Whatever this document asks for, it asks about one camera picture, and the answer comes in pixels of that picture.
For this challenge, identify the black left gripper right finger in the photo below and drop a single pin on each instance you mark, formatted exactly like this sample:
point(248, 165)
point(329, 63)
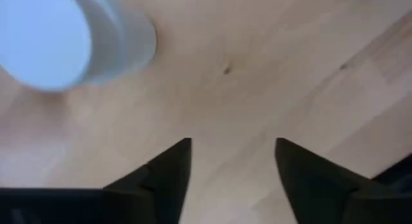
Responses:
point(309, 185)

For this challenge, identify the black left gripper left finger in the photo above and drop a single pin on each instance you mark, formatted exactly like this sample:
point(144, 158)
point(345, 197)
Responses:
point(161, 185)

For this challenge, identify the white plastic pill bottle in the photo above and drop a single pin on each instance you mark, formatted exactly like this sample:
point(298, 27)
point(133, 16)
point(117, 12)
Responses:
point(48, 34)

